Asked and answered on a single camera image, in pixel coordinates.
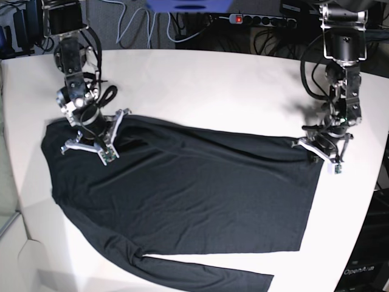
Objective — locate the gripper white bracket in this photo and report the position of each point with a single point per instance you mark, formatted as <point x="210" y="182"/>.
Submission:
<point x="97" y="134"/>
<point x="327" y="144"/>

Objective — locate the black power adapter bricks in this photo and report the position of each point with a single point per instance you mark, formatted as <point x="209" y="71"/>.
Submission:
<point x="28" y="24"/>

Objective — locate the black OpenArm equipment case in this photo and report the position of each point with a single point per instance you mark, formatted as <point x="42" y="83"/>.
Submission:
<point x="367" y="267"/>

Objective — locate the blue box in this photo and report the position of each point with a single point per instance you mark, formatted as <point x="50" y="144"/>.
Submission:
<point x="189" y="6"/>

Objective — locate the black long-sleeve T-shirt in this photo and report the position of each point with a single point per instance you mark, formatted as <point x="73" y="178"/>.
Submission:
<point x="181" y="190"/>

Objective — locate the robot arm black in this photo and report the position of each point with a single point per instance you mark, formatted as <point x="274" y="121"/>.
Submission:
<point x="343" y="26"/>
<point x="78" y="56"/>

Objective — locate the white power strip red switch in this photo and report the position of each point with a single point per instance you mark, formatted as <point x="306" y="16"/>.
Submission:
<point x="262" y="21"/>

